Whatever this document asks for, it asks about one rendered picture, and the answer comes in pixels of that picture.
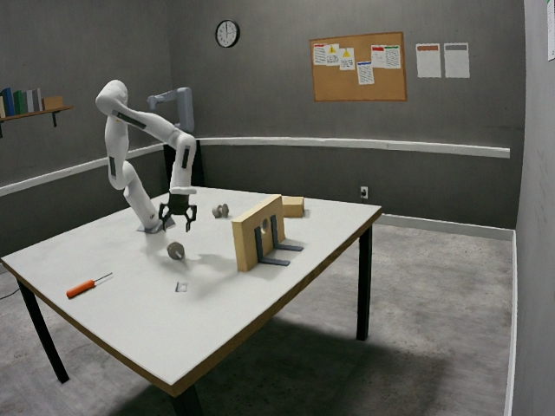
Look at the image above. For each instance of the orange-handled screwdriver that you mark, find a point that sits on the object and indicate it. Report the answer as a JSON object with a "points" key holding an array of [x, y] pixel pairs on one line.
{"points": [[82, 287]]}

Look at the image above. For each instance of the beige door knob with square spindle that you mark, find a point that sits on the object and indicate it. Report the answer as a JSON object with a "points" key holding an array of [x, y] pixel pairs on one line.
{"points": [[175, 250]]}

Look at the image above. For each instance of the tan wooden board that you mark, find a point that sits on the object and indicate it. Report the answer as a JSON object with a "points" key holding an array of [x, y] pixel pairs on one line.
{"points": [[244, 234]]}

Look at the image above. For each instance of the brown cardboard box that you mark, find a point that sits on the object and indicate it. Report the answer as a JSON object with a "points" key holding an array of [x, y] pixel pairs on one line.
{"points": [[292, 207]]}

